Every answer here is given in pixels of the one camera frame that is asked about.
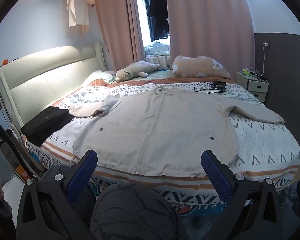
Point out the bear print pillow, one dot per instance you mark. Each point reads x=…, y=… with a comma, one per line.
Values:
x=200, y=66

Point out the white nightstand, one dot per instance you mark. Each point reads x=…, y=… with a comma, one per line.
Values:
x=257, y=86

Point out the beige seal plush toy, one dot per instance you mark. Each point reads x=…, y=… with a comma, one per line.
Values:
x=136, y=70

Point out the black folded clothes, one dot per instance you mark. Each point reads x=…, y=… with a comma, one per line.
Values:
x=46, y=125

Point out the pale green pillow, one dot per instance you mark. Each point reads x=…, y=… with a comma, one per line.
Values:
x=100, y=76

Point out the beige zip jacket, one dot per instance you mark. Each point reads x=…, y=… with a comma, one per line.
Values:
x=165, y=130

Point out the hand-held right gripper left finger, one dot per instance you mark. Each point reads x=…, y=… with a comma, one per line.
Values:
x=83, y=173

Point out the hanging white shirt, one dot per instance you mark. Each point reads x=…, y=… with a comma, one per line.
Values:
x=76, y=7

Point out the hanging dark coat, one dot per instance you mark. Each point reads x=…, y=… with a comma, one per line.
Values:
x=157, y=15

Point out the patterned bedspread bed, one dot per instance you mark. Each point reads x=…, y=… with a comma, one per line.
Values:
x=260, y=142

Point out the light blue bedding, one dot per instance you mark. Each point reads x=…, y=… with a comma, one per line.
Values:
x=156, y=48

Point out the small orange object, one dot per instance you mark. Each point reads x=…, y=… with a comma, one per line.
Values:
x=5, y=62

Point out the pink curtain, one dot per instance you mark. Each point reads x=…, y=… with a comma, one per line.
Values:
x=210, y=25
x=115, y=25

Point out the green item on nightstand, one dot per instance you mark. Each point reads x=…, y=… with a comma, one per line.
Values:
x=245, y=72

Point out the cream padded headboard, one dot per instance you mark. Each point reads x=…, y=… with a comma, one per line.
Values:
x=45, y=80

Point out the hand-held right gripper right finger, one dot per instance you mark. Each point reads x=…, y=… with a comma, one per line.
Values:
x=215, y=173

